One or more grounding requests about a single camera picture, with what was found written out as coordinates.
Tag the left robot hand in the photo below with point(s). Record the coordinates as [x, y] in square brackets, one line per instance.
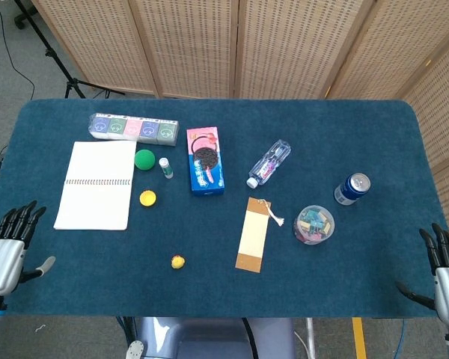
[2, 261]

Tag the small white green bottle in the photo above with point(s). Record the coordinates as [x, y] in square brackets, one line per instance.
[165, 167]

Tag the blue felt table mat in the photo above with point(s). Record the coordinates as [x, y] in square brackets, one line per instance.
[224, 288]

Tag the clear plastic water bottle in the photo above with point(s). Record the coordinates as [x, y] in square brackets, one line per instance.
[268, 163]

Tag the blue drink can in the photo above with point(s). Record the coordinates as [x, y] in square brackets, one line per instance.
[351, 189]

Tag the yellow round cap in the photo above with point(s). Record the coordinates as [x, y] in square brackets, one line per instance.
[148, 198]

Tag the grey robot torso base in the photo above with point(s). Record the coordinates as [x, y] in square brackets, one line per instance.
[209, 338]

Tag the small yellow toy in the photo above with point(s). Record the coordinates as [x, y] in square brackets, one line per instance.
[177, 262]

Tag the white spiral notebook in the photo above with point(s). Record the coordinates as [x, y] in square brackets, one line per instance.
[95, 185]

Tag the wooden woven folding screen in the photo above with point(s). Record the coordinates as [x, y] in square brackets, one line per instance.
[284, 48]

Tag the black tripod stand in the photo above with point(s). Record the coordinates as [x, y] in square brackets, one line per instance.
[56, 60]

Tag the yellow floor tape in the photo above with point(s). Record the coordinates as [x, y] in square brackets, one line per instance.
[359, 338]

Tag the blue pink cookie box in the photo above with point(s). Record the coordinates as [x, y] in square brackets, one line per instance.
[205, 161]

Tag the brown cream bookmark with tassel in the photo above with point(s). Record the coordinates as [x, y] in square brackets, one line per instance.
[255, 233]

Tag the pack of colourful boxes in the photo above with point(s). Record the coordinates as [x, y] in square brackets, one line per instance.
[134, 129]

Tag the green foam ball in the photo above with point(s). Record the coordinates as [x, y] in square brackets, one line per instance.
[144, 160]

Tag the clear tub of binder clips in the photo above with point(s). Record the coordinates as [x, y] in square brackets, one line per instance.
[314, 224]

